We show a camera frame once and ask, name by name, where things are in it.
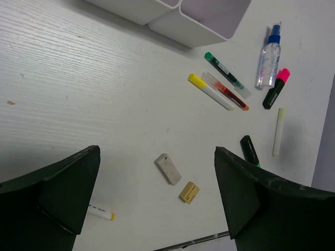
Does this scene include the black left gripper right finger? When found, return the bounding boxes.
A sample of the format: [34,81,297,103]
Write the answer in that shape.
[214,147,334,250]

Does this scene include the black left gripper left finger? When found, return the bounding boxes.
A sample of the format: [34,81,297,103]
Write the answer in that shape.
[1,145,101,250]

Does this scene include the clear spray bottle blue cap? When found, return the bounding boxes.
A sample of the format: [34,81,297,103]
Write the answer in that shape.
[255,22,282,89]

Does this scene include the white marker orange-yellow end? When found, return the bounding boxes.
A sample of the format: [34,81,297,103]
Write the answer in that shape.
[88,204,115,221]

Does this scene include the black highlighter green cap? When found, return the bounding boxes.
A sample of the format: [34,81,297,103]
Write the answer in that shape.
[240,135,261,167]

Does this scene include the tan yellow eraser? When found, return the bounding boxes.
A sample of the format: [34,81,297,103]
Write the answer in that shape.
[179,181,199,204]

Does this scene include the white marker pale yellow cap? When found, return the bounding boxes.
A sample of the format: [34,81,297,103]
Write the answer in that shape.
[273,108,285,157]

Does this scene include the grey white eraser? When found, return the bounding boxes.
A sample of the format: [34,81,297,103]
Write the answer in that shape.
[154,153,182,186]

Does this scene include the green ink pen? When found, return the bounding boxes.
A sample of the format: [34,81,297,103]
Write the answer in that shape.
[204,52,252,99]

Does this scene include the black highlighter pink cap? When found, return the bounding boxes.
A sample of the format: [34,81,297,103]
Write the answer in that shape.
[262,68,291,110]

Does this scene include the red ink pen orange cap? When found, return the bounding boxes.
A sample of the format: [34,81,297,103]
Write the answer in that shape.
[201,72,249,111]

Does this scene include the white container right bin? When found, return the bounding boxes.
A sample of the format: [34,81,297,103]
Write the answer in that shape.
[148,0,251,48]

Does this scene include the white container bin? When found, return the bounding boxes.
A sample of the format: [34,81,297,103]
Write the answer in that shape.
[87,0,181,25]
[148,0,251,48]

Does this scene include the white container left bin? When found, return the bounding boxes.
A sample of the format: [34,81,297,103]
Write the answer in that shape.
[87,0,181,25]

